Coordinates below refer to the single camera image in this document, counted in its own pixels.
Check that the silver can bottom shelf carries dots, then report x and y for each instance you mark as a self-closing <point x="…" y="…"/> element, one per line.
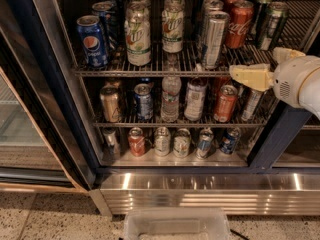
<point x="162" y="140"/>

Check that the red can bottom shelf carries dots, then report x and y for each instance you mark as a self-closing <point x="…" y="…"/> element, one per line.
<point x="136" y="141"/>

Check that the blue pepsi can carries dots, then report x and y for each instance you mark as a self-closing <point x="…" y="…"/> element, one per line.
<point x="118" y="8"/>
<point x="230" y="138"/>
<point x="91" y="34"/>
<point x="106" y="11"/>

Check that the clear water bottle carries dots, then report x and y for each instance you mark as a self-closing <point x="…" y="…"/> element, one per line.
<point x="171" y="86"/>

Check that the slim silver can middle shelf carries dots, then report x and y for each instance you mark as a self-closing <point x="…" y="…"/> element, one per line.
<point x="251" y="105"/>

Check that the top wire shelf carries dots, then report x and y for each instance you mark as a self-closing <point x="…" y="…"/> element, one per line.
<point x="301" y="15"/>

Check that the blue Pepsi can bottom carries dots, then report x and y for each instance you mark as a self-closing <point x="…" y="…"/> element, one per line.
<point x="230" y="138"/>

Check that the blue silver can bottom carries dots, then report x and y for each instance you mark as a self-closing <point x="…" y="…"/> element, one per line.
<point x="204" y="143"/>

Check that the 7UP can front left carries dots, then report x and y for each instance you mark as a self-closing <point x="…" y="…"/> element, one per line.
<point x="137" y="34"/>

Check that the gold can middle shelf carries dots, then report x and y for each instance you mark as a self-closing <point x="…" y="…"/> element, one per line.
<point x="109" y="97"/>

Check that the blue Pepsi can front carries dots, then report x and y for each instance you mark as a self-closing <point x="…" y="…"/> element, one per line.
<point x="91" y="34"/>

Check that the red Coca-Cola can front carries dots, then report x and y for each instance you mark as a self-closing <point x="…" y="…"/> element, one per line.
<point x="241" y="14"/>

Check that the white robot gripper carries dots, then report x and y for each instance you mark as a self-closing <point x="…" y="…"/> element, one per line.
<point x="290" y="79"/>

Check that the white labelled bottle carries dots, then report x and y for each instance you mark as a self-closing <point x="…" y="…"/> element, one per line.
<point x="195" y="97"/>

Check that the wire shelf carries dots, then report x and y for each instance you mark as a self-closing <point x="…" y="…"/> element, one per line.
<point x="266" y="107"/>
<point x="301" y="15"/>

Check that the blue can middle shelf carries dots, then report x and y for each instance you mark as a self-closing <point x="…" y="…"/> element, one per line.
<point x="144" y="102"/>

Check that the clear plastic bin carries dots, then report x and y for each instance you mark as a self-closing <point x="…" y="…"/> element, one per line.
<point x="176" y="224"/>

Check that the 7UP can front centre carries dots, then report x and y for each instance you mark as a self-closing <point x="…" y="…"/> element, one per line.
<point x="172" y="28"/>

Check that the red can shelf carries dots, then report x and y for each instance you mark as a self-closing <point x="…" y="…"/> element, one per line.
<point x="136" y="141"/>
<point x="225" y="104"/>

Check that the tall silver can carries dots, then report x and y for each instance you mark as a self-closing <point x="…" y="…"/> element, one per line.
<point x="196" y="10"/>
<point x="213" y="37"/>
<point x="207" y="6"/>

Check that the white can bottom shelf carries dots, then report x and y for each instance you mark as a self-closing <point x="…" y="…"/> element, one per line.
<point x="182" y="140"/>

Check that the open glass fridge door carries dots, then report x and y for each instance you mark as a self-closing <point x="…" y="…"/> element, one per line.
<point x="46" y="136"/>

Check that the red can middle shelf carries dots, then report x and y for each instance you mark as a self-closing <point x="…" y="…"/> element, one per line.
<point x="225" y="104"/>

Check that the middle wire shelf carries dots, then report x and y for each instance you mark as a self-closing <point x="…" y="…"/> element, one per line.
<point x="266" y="107"/>

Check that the green can second row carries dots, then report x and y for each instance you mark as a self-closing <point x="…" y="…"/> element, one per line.
<point x="259" y="7"/>

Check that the tall silver can front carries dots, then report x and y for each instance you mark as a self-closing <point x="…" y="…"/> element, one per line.
<point x="213" y="37"/>

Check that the dark can bottom left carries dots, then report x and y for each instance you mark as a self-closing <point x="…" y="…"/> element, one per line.
<point x="112" y="141"/>

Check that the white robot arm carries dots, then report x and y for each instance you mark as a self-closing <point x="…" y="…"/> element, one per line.
<point x="295" y="81"/>

